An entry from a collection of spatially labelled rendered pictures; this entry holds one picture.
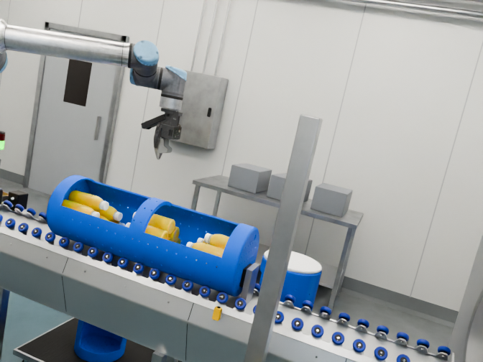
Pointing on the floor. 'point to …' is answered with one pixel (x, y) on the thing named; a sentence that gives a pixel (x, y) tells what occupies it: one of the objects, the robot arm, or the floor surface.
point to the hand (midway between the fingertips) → (157, 156)
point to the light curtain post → (283, 237)
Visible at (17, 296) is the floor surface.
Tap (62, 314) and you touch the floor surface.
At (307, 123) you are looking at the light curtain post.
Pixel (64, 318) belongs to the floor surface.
